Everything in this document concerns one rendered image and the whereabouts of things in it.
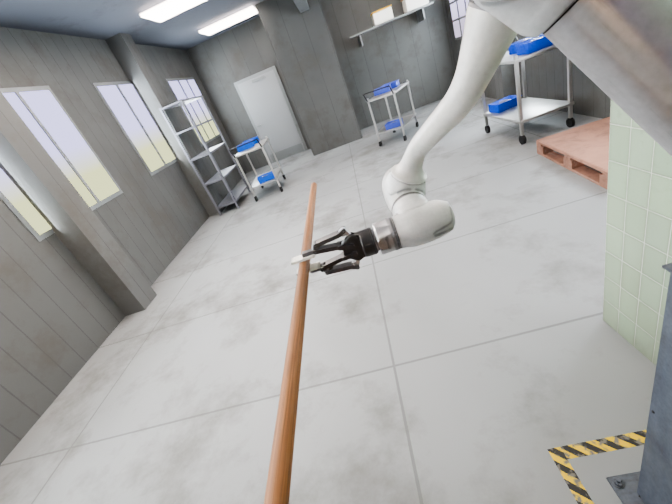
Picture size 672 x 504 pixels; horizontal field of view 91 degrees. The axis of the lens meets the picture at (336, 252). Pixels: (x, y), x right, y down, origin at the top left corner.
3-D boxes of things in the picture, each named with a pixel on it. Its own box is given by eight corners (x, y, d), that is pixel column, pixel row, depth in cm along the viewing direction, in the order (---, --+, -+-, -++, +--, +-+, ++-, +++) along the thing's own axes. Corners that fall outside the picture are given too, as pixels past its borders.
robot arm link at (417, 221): (405, 259, 89) (392, 227, 98) (462, 240, 86) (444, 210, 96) (397, 231, 81) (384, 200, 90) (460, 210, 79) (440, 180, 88)
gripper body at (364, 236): (372, 232, 84) (338, 243, 85) (382, 259, 88) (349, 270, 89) (369, 220, 91) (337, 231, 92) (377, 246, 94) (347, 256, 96)
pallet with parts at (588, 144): (748, 153, 251) (760, 102, 234) (614, 193, 267) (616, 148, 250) (618, 126, 366) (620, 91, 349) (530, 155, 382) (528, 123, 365)
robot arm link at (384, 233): (403, 255, 87) (381, 262, 87) (396, 239, 95) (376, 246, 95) (394, 225, 82) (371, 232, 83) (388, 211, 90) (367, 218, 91)
